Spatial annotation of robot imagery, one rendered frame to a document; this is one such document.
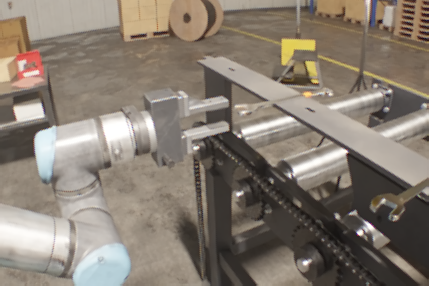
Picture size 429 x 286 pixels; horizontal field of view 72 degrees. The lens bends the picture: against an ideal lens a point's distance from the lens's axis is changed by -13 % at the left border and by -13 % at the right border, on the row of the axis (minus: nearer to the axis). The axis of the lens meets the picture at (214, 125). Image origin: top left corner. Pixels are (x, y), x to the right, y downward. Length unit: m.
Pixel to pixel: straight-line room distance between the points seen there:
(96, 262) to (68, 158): 0.17
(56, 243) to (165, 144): 0.26
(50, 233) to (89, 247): 0.06
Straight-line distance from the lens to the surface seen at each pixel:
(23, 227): 0.48
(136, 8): 7.83
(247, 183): 0.93
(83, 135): 0.56
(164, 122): 0.59
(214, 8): 7.38
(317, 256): 0.75
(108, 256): 0.49
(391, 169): 0.54
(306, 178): 1.00
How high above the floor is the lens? 1.44
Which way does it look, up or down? 26 degrees down
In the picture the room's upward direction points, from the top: 2 degrees counter-clockwise
